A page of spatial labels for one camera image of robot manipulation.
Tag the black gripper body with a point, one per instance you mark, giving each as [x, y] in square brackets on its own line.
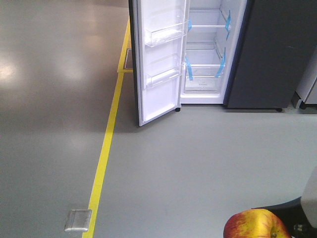
[291, 213]

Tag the red yellow apple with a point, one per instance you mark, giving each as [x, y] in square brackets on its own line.
[255, 223]

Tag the grey open fridge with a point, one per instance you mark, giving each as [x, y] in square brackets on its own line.
[277, 41]

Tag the clear lower door bin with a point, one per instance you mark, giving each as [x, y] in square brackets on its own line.
[154, 79]

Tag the clear door bin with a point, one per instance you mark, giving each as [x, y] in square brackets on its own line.
[154, 79]
[157, 37]

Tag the silver floor socket plate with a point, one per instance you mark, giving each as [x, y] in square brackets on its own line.
[78, 220]

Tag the clear upper door bin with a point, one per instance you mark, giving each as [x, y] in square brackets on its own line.
[157, 37]

